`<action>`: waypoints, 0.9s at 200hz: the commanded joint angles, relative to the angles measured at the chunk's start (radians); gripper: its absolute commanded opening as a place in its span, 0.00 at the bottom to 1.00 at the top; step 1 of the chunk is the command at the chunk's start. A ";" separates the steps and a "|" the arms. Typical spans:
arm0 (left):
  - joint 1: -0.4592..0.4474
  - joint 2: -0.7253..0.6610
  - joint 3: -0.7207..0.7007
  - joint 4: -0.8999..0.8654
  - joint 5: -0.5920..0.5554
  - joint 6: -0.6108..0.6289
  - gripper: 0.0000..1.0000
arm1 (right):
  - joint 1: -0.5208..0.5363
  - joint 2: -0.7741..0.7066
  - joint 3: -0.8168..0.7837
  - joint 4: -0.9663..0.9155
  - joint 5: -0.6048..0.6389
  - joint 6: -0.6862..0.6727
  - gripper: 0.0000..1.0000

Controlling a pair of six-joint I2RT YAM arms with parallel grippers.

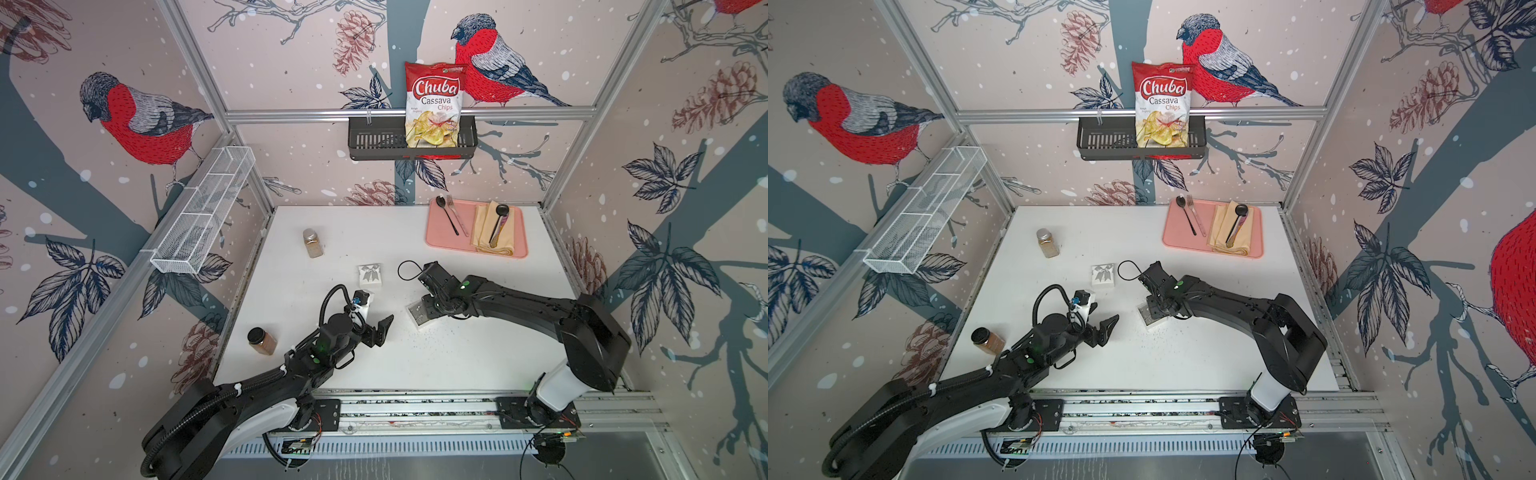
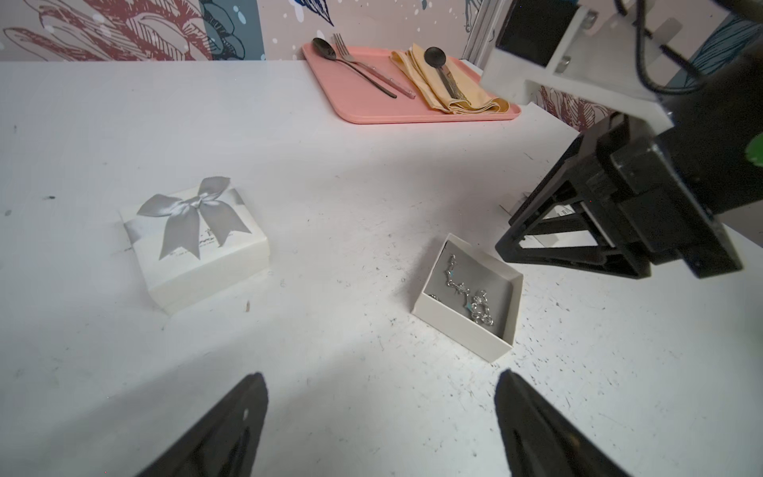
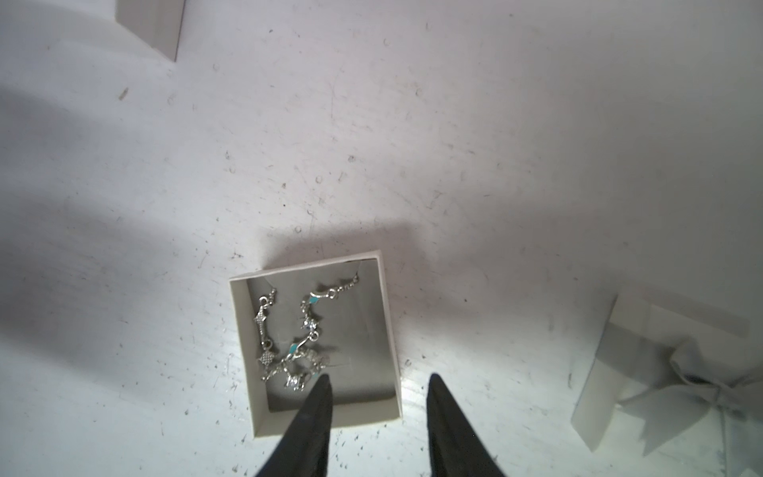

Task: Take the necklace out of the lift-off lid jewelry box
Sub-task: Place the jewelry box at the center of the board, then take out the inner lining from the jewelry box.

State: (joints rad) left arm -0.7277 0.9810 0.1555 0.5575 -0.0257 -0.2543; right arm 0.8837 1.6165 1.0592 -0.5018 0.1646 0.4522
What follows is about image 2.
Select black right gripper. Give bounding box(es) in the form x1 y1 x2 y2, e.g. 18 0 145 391
495 113 743 279

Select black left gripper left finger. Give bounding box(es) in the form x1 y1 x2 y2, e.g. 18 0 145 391
140 373 268 476

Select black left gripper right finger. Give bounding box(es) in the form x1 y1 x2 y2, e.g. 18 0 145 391
494 370 627 477

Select silver chain necklace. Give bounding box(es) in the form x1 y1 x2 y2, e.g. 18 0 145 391
427 252 496 328

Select white jewelry box base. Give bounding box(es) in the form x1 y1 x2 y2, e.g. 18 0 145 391
412 234 524 363

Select grey foam insert card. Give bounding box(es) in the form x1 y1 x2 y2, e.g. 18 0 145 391
424 240 519 337

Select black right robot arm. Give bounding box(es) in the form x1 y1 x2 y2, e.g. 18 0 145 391
496 43 762 279

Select white gift box with bow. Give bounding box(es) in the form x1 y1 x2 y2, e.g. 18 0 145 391
119 176 270 315

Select black spoon on napkin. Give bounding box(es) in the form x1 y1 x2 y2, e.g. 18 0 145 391
424 47 466 101

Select beige folded cloth napkin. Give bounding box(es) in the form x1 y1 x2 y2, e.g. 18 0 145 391
391 45 513 114

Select pink plastic tray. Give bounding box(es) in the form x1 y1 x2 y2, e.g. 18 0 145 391
302 42 521 124

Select silver fork on tray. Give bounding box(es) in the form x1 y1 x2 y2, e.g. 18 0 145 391
334 33 416 99

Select black spoon on tray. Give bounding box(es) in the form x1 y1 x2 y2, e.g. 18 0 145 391
311 38 397 99

